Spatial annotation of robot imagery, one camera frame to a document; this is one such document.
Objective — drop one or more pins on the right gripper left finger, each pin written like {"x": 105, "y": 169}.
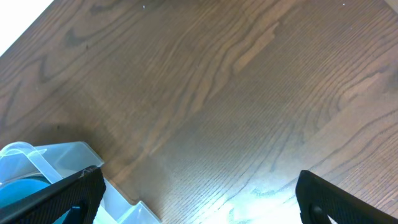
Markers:
{"x": 77, "y": 196}

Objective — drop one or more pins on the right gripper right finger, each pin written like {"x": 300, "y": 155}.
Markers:
{"x": 322, "y": 202}

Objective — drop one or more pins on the clear plastic storage bin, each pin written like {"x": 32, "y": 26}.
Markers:
{"x": 58, "y": 161}

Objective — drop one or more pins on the dark blue bowl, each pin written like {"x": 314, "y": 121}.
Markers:
{"x": 17, "y": 190}

